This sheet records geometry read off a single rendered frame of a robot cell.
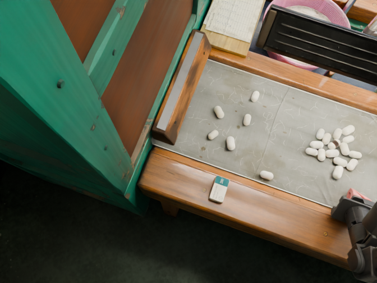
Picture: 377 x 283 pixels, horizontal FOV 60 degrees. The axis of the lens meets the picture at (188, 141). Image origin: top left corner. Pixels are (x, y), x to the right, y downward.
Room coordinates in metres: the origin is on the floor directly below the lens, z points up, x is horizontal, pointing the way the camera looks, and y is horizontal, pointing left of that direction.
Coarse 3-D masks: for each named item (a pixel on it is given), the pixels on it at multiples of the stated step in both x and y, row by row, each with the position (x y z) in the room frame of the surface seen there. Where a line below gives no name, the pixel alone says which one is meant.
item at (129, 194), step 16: (208, 0) 0.68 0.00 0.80; (16, 160) 0.19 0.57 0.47; (144, 160) 0.19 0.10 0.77; (48, 176) 0.15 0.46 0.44; (64, 176) 0.15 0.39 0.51; (80, 192) 0.15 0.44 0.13; (96, 192) 0.12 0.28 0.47; (112, 192) 0.09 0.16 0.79; (128, 192) 0.10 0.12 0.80; (128, 208) 0.10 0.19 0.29; (144, 208) 0.12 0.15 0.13
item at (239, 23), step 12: (216, 0) 0.70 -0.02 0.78; (228, 0) 0.70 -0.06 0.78; (240, 0) 0.71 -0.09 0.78; (252, 0) 0.72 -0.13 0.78; (216, 12) 0.65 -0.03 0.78; (228, 12) 0.66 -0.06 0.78; (240, 12) 0.67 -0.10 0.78; (252, 12) 0.67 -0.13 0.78; (216, 24) 0.61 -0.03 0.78; (228, 24) 0.62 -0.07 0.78; (240, 24) 0.63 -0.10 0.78; (252, 24) 0.63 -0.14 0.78; (240, 36) 0.58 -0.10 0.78
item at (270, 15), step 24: (264, 24) 0.39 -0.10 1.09; (288, 24) 0.39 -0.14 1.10; (312, 24) 0.39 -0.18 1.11; (336, 24) 0.40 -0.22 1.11; (264, 48) 0.37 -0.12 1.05; (288, 48) 0.36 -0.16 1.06; (312, 48) 0.36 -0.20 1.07; (336, 48) 0.36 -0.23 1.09; (360, 48) 0.36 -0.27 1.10; (336, 72) 0.34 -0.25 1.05; (360, 72) 0.34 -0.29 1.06
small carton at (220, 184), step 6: (216, 180) 0.16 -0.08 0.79; (222, 180) 0.16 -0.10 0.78; (228, 180) 0.16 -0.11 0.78; (216, 186) 0.14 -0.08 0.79; (222, 186) 0.14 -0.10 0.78; (210, 192) 0.13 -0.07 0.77; (216, 192) 0.13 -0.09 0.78; (222, 192) 0.13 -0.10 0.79; (210, 198) 0.11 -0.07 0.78; (216, 198) 0.11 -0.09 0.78; (222, 198) 0.12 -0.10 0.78
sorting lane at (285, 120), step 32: (224, 96) 0.41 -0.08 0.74; (288, 96) 0.44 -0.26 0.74; (192, 128) 0.30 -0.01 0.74; (224, 128) 0.31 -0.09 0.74; (256, 128) 0.33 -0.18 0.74; (288, 128) 0.34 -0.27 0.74; (320, 128) 0.36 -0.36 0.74; (224, 160) 0.22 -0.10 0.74; (256, 160) 0.24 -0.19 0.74; (288, 160) 0.25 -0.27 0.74; (288, 192) 0.16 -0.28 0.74; (320, 192) 0.18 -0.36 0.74
